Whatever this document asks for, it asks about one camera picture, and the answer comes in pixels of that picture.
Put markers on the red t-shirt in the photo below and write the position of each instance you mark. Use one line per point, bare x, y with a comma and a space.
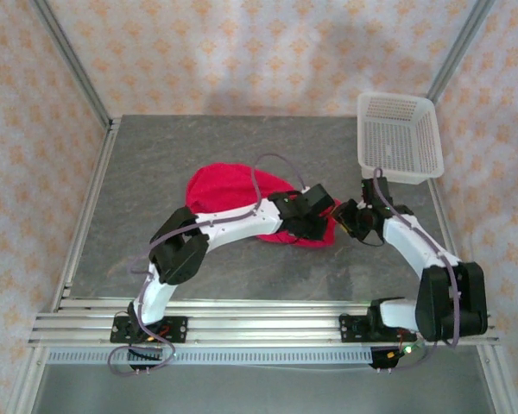
224, 185

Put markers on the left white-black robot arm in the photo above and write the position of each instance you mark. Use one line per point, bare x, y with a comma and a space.
237, 224

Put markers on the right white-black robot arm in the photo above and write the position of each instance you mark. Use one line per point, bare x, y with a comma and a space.
414, 241

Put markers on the white plastic perforated basket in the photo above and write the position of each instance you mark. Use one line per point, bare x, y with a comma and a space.
397, 129

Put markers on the black controller board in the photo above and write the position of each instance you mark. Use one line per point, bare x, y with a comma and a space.
386, 355
144, 353

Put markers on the white orange-patterned curtain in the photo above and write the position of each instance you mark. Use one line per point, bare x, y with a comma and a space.
259, 52

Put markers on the aluminium table side rail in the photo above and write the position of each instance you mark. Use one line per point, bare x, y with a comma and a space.
103, 151
444, 224

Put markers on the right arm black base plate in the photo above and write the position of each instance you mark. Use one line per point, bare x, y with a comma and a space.
349, 330

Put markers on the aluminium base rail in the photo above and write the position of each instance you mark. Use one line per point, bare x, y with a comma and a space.
263, 323

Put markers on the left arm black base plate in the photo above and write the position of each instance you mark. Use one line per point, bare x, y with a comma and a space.
177, 330

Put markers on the aluminium frame post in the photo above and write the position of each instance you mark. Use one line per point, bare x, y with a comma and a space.
462, 47
75, 64

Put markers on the aluminium frame leg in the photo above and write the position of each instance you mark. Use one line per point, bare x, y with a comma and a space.
498, 379
28, 384

